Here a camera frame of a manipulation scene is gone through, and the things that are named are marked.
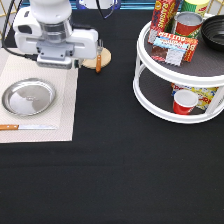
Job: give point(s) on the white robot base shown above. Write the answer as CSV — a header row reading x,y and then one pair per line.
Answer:
x,y
95,4

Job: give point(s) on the green yellow canister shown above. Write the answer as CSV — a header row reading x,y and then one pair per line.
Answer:
x,y
196,6

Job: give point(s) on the red tin can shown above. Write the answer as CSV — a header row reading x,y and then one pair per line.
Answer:
x,y
188,24

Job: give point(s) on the red plastic cup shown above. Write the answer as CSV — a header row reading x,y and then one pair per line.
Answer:
x,y
184,102

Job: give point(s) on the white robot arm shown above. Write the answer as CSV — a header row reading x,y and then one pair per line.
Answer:
x,y
44,30

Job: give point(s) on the black bowl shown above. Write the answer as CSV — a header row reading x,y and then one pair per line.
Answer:
x,y
212,32

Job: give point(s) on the red raisins box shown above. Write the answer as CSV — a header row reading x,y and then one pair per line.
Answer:
x,y
162,13

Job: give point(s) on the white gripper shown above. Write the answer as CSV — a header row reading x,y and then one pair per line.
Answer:
x,y
47,32

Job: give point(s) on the round silver metal plate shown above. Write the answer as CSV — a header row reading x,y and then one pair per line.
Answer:
x,y
28,97

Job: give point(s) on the yellow box lower shelf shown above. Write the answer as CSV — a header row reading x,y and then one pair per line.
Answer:
x,y
205,95

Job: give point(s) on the white two-tier turntable shelf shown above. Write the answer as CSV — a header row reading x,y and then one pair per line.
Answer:
x,y
152,81

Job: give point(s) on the brown chocolate packet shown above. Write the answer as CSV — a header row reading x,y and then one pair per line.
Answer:
x,y
166,55

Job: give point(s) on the wooden handled knife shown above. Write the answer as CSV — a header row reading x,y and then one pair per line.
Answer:
x,y
26,127

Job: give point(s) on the wooden handled fork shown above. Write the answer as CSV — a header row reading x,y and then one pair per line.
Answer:
x,y
98,58

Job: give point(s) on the orange butter box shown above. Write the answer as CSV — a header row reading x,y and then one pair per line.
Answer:
x,y
176,42

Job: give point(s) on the beige woven placemat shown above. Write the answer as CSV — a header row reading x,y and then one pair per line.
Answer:
x,y
61,112

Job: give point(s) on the round wooden coaster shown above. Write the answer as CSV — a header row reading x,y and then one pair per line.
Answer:
x,y
105,60

